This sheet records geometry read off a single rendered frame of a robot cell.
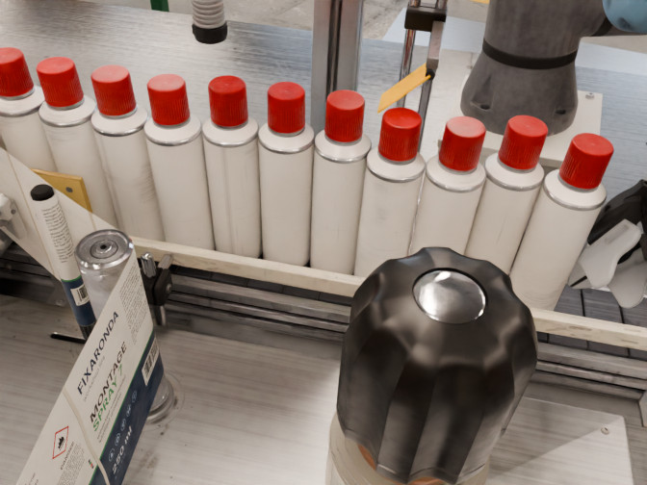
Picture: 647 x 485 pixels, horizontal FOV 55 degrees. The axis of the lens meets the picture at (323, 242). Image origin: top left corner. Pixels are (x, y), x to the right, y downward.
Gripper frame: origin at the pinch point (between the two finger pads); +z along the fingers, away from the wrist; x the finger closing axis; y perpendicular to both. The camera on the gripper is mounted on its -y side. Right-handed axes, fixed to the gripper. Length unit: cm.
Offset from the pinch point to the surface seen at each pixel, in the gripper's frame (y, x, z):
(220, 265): 5.0, -28.8, 19.6
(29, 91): 1, -52, 17
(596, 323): 4.4, 2.5, 0.9
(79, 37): -50, -65, 49
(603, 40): -267, 102, 49
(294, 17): -248, -30, 125
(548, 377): 5.9, 4.2, 8.6
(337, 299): 4.3, -17.0, 16.1
